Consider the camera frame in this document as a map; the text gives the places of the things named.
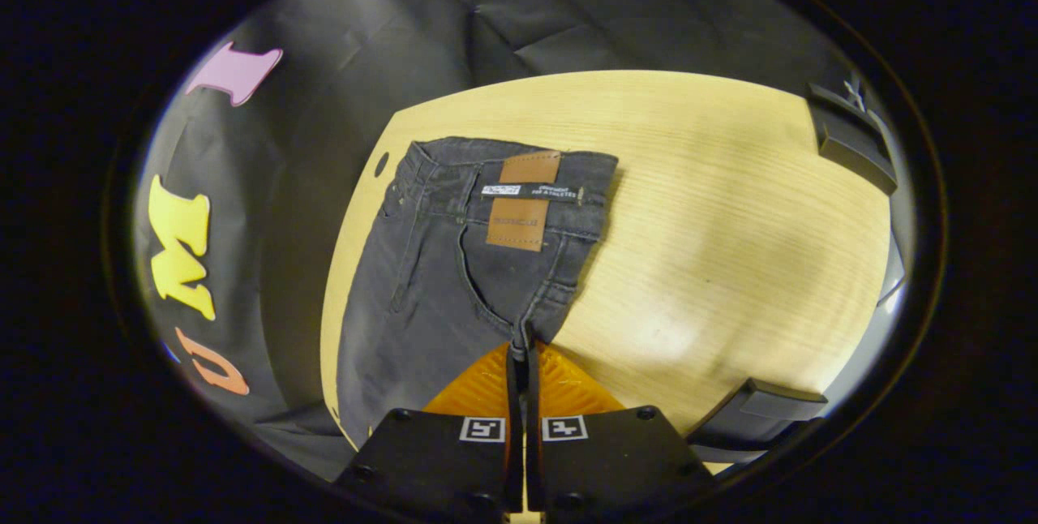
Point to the black backdrop cloth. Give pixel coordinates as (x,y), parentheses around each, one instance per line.
(324,62)

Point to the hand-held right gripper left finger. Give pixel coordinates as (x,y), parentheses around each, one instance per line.
(513,467)

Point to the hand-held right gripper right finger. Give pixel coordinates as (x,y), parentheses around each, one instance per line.
(535,467)

